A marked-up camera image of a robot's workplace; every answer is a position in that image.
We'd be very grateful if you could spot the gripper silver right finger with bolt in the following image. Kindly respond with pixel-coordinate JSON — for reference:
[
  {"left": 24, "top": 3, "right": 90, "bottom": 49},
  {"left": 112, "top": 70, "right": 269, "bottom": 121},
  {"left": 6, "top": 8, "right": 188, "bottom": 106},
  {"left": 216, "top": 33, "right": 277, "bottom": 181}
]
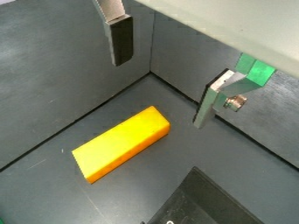
[{"left": 192, "top": 68, "right": 248, "bottom": 130}]

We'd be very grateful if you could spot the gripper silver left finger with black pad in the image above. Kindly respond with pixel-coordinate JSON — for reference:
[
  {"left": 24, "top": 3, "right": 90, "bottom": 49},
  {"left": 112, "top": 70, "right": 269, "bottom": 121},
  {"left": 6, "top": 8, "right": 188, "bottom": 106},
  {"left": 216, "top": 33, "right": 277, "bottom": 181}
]
[{"left": 92, "top": 0, "right": 133, "bottom": 67}]

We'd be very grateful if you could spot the green shape sorting board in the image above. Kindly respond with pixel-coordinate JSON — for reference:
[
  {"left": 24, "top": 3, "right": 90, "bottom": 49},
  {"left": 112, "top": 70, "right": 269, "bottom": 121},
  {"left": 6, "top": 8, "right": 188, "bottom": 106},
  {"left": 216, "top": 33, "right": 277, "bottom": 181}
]
[{"left": 235, "top": 53, "right": 276, "bottom": 87}]

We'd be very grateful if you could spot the yellow rectangular block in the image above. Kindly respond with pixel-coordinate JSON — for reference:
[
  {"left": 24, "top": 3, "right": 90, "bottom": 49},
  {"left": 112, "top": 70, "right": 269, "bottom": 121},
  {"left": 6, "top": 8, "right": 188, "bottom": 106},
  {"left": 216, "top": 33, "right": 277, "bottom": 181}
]
[{"left": 72, "top": 106, "right": 170, "bottom": 184}]

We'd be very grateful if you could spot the black curved fixture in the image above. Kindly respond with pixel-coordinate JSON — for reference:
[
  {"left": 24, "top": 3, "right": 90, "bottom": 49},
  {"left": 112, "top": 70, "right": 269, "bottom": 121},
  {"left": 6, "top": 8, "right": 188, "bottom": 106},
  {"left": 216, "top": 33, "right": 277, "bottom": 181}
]
[{"left": 140, "top": 166, "right": 264, "bottom": 224}]

